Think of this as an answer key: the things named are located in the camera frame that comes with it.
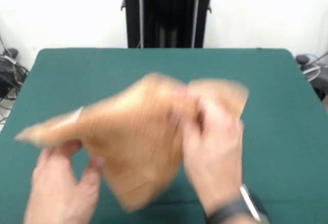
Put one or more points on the person's right hand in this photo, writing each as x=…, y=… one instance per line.
x=217, y=152

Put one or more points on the person's left hand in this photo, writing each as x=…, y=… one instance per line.
x=56, y=183

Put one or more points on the tan terry towel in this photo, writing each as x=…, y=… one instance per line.
x=133, y=137

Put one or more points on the black wristwatch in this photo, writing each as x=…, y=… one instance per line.
x=230, y=208

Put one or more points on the dark green table cloth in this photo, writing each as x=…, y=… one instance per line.
x=102, y=75

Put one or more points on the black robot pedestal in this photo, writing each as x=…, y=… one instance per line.
x=169, y=13

